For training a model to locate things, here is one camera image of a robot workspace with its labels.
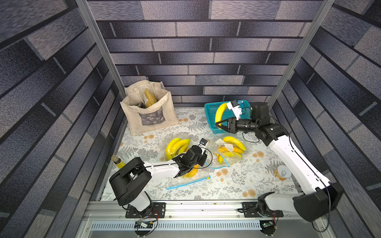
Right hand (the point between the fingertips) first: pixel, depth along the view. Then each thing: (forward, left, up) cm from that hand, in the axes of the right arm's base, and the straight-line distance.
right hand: (216, 123), depth 70 cm
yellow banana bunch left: (0, +22, -24) cm, 33 cm away
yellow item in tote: (+26, +40, -7) cm, 48 cm away
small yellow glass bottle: (-13, +52, -17) cm, 56 cm away
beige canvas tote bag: (+15, +46, -15) cm, 50 cm away
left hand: (-3, +4, -22) cm, 23 cm away
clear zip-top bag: (-6, 0, -32) cm, 33 cm away
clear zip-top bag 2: (+11, +19, -28) cm, 36 cm away
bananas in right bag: (0, -12, -21) cm, 24 cm away
